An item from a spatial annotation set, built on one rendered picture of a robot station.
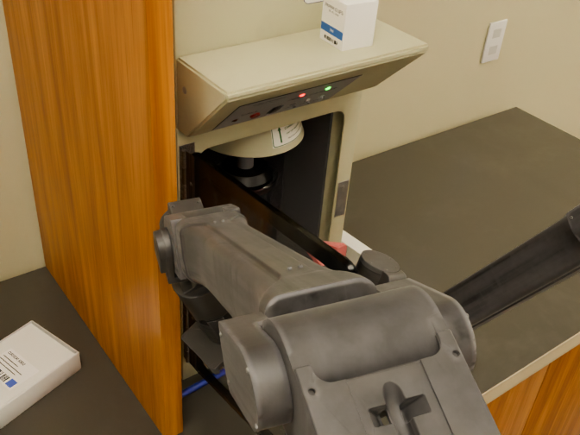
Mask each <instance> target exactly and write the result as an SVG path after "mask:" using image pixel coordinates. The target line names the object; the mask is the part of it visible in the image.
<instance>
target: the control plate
mask: <svg viewBox="0 0 580 435"><path fill-rule="evenodd" d="M360 76H362V75H358V76H355V77H351V78H348V79H342V80H339V81H335V82H331V83H328V84H324V85H319V86H315V87H312V88H308V89H305V90H301V91H296V92H292V93H288V94H285V95H281V96H278V97H274V98H269V99H265V100H262V101H258V102H254V103H251V104H245V105H242V106H239V107H238V108H237V109H235V110H234V111H233V112H232V113H231V114H230V115H228V116H227V117H226V118H225V119H224V120H223V121H222V122H221V123H220V124H219V125H218V126H216V127H215V128H214V129H213V130H215V129H221V128H224V127H228V126H231V125H234V124H238V123H243V122H247V121H249V120H253V119H257V118H259V117H265V116H268V115H272V114H275V113H278V112H282V111H285V110H291V109H294V108H297V107H300V106H304V105H307V104H308V103H307V102H304V101H306V100H307V99H311V100H310V104H313V103H316V102H319V101H323V100H326V99H329V98H331V97H332V96H333V95H335V94H336V93H338V92H339V91H341V90H342V89H343V88H344V87H346V86H347V85H349V84H350V83H352V82H353V81H354V80H356V79H358V78H359V77H360ZM329 86H331V88H330V89H329V90H325V88H327V87H329ZM303 93H306V95H304V96H303V97H299V95H300V94H303ZM323 95H325V96H324V99H323V100H321V98H319V97H320V96H323ZM293 103H297V104H296V105H295V106H296V107H294V108H293V107H292V106H290V104H293ZM281 105H284V106H283V107H282V108H280V109H279V110H278V111H276V112H275V113H271V114H267V113H268V112H269V111H270V110H272V109H273V108H274V107H277V106H281ZM258 112H260V114H261V115H260V116H259V117H256V118H253V119H251V118H250V116H251V115H253V114H255V113H258ZM237 118H239V119H238V120H237V121H236V122H231V121H232V120H234V119H237Z"/></svg>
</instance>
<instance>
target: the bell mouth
mask: <svg viewBox="0 0 580 435"><path fill-rule="evenodd" d="M303 136H304V128H303V126H302V122H298V123H293V124H289V125H287V126H283V127H280V128H277V129H271V130H269V131H265V132H262V133H259V134H256V135H252V136H247V137H244V138H241V139H238V140H235V141H232V142H226V143H223V144H220V145H217V146H214V147H210V148H209V149H211V150H213V151H216V152H218V153H220V154H227V155H230V156H235V157H244V158H260V157H268V156H273V155H277V154H282V153H285V152H287V151H289V150H290V149H292V148H294V147H296V146H297V145H298V144H299V143H300V142H301V141H302V139H303Z"/></svg>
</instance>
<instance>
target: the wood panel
mask: <svg viewBox="0 0 580 435"><path fill-rule="evenodd" d="M2 1H3V11H4V16H5V21H6V27H7V32H8V37H9V48H10V53H11V59H12V64H13V69H14V74H15V80H16V90H17V96H18V101H19V106H20V112H21V117H22V126H23V132H24V138H25V143H26V149H27V154H28V164H29V169H30V174H31V180H32V186H33V191H34V196H35V206H36V211H37V217H38V222H39V227H40V233H41V243H42V248H43V254H44V259H45V264H46V267H47V269H48V271H49V272H50V274H51V275H52V276H53V277H54V279H55V280H56V282H57V283H58V285H59V286H60V288H61V289H62V291H63V292H64V294H65V295H66V297H67V298H68V299H69V300H70V302H71V303H72V305H73V307H74V308H75V310H76V311H77V312H78V314H79V316H80V317H81V318H82V319H83V321H84V322H85V324H86V325H87V327H88V328H89V330H90V331H91V333H92V334H93V336H94V337H95V338H96V339H97V341H98V343H99V344H100V345H101V347H102V348H103V350H104V352H105V353H106V355H107V356H108V357H109V359H110V360H111V361H112V363H113V364H114V366H115V367H116V368H117V370H118V372H119V373H120V375H121V376H122V378H123V379H124V380H125V381H126V383H127V384H128V386H129V388H130V389H131V390H132V392H133V393H134V395H135V396H136V398H137V399H138V400H139V401H140V403H141V404H142V406H143V408H144V409H145V411H146V412H147V413H148V415H149V417H150V418H151V419H152V420H153V422H154V423H155V425H156V426H157V428H158V429H159V431H160V432H161V434H162V435H177V434H179V433H181V432H183V414H182V380H181V346H180V297H179V296H178V295H177V293H176V292H175V291H174V290H173V287H172V284H168V281H167V276H166V273H163V274H162V273H161V271H160V268H159V264H158V262H157V258H156V254H155V252H154V237H153V232H154V231H155V230H159V228H160V226H159V224H160V220H161V217H162V215H163V214H164V213H165V212H166V211H167V203H169V202H174V201H177V174H176V141H175V106H174V71H173V4H172V0H2Z"/></svg>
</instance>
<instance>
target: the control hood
mask: <svg viewBox="0 0 580 435"><path fill-rule="evenodd" d="M319 37H320V28H316V29H312V30H307V31H303V32H299V33H294V34H290V35H283V36H278V37H274V38H269V39H265V40H260V41H253V42H249V43H244V44H240V45H235V46H231V47H224V48H219V49H215V50H211V51H206V52H202V53H197V54H190V55H186V56H181V57H179V58H178V59H177V60H176V64H177V102H178V130H179V131H181V132H182V133H183V134H184V135H185V136H187V137H188V136H189V137H192V136H197V135H201V134H204V133H207V132H211V131H213V129H214V128H215V127H216V126H218V125H219V124H220V123H221V122H222V121H223V120H224V119H225V118H226V117H227V116H228V115H230V114H231V113H232V112H233V111H234V110H235V109H237V108H238V107H239V106H242V105H245V104H251V103H254V102H258V101H262V100H265V99H269V98H274V97H278V96H281V95H285V94H288V93H292V92H296V91H301V90H305V89H308V88H312V87H315V86H319V85H324V84H328V83H331V82H335V81H339V80H342V79H348V78H351V77H355V76H358V75H362V76H360V77H359V78H358V79H356V80H354V81H353V82H352V83H350V84H349V85H347V86H346V87H344V88H343V89H342V90H341V91H339V92H338V93H336V94H335V95H333V96H332V97H331V98H336V97H340V96H343V95H346V94H350V93H353V92H356V91H362V90H365V89H369V88H372V87H375V86H377V85H379V84H380V83H381V82H382V81H384V80H385V79H387V78H389V77H390V76H392V75H393V74H395V73H397V72H398V71H399V70H400V69H402V68H403V67H405V66H407V65H408V64H410V63H411V62H413V61H414V60H416V59H418V57H420V56H421V55H423V54H425V53H426V50H428V48H429V45H427V43H425V42H423V41H421V40H419V39H417V38H415V37H413V36H411V35H409V34H407V33H405V32H402V31H400V30H398V29H397V28H394V27H392V26H390V25H388V24H386V23H385V22H382V21H380V20H378V19H376V21H375V32H374V39H373V45H372V46H369V47H361V48H356V49H351V50H347V51H340V50H338V49H337V48H335V47H333V46H332V45H331V44H329V43H328V42H326V41H324V40H322V39H321V38H319ZM331 98H329V99H331Z"/></svg>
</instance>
